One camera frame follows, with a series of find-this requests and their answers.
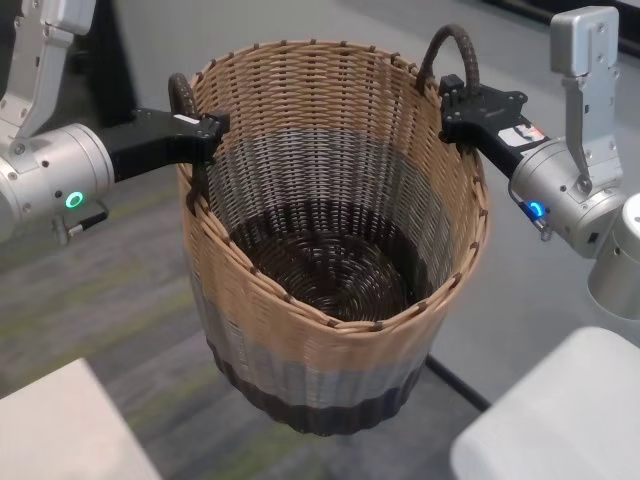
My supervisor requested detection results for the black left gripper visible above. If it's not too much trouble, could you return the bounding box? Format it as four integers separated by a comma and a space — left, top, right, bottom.
102, 105, 233, 185

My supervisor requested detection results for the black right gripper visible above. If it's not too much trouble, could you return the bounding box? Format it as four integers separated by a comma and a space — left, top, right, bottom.
437, 73, 550, 180

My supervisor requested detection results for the woven tricolour laundry basket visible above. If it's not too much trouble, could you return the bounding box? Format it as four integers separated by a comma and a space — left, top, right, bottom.
167, 22, 490, 437

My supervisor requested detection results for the narrow black door frame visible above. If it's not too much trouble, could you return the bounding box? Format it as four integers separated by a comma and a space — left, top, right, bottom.
74, 0, 139, 130

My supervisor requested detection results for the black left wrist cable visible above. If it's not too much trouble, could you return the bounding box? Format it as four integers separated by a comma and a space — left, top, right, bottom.
51, 199, 111, 247

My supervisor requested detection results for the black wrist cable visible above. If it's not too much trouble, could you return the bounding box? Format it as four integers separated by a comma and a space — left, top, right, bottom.
507, 182, 552, 243
51, 199, 111, 247

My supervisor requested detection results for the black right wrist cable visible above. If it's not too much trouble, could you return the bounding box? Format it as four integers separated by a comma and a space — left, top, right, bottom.
507, 182, 552, 243

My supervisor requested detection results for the white pedestal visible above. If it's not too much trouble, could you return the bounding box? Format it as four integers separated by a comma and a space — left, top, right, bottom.
0, 356, 162, 480
449, 325, 640, 480

